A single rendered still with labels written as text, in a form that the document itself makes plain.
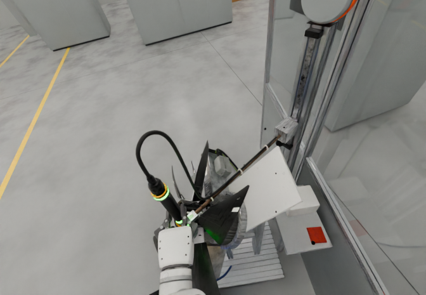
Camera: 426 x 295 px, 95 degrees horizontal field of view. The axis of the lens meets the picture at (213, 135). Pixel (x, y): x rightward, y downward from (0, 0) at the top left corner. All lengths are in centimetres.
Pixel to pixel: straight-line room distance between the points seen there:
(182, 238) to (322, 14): 80
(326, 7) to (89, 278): 260
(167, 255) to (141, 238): 175
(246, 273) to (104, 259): 138
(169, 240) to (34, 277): 236
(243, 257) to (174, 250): 144
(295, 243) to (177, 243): 79
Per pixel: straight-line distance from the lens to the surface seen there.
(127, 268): 237
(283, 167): 87
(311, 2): 80
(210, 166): 113
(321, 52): 83
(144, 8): 590
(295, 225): 131
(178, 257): 63
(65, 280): 269
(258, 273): 203
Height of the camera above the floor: 208
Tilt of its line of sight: 47 degrees down
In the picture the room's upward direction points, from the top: 11 degrees counter-clockwise
